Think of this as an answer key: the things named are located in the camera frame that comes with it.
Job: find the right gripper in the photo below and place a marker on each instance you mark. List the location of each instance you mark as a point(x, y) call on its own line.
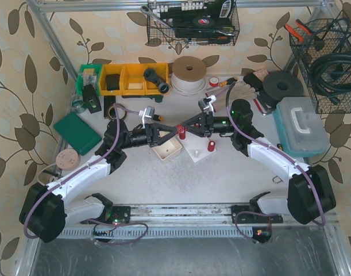
point(207, 125)

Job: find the aluminium rail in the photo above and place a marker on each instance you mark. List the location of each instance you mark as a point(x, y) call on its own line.
point(178, 215)

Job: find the black battery charger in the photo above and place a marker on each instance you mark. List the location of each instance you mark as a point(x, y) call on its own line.
point(91, 99)

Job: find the white cable spool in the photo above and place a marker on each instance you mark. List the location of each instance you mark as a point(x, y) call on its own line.
point(188, 76)

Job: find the black foam disc spool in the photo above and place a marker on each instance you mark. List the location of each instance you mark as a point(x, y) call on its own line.
point(278, 85)

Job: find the orange handled pliers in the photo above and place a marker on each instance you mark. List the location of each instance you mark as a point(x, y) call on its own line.
point(300, 26)

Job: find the white spring tray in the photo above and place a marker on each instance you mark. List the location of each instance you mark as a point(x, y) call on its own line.
point(168, 151)

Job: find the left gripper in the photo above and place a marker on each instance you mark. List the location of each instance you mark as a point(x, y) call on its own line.
point(151, 135)

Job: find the yellow storage bins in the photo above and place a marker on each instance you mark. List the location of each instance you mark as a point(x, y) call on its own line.
point(132, 82)

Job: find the brass padlock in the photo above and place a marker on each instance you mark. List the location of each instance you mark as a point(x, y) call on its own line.
point(276, 180)

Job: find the small yellow black screwdriver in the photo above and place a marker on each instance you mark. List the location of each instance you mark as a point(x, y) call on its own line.
point(225, 83)

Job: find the beige work glove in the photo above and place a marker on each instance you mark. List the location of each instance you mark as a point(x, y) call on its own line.
point(240, 90)

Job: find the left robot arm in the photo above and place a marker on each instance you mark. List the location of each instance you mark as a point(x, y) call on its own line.
point(49, 208)

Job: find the black box in bin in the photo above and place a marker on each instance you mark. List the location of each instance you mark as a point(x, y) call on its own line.
point(112, 82)

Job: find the glass jar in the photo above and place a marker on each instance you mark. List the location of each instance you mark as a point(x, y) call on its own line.
point(77, 104)

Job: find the green foam pad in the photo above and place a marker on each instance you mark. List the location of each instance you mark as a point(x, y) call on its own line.
point(77, 133)

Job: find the orange black screwdriver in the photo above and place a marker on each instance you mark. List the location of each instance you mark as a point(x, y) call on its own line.
point(157, 118)

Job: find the white four-peg base plate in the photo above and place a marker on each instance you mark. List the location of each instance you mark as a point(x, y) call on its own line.
point(196, 147)

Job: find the wire basket with tools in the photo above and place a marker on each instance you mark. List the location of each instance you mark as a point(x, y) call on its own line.
point(186, 23)

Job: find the teal clear toolbox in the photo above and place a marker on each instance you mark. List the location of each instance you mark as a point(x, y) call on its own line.
point(300, 129)

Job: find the round sanding disc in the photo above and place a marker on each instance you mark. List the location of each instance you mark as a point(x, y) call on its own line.
point(68, 159)

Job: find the green storage bin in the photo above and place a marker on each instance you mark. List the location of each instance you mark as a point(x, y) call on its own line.
point(89, 74)

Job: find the brown tape roll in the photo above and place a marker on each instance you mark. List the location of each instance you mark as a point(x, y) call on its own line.
point(113, 112)

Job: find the black brush with sponge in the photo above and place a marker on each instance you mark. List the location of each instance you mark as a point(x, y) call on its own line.
point(255, 79)

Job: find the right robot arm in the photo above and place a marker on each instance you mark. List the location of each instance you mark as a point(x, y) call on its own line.
point(309, 195)

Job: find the wire basket with hoses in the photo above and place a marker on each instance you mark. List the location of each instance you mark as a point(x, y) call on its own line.
point(324, 60)

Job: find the grey pipe fitting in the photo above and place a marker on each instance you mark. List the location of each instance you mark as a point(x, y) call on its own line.
point(150, 75)

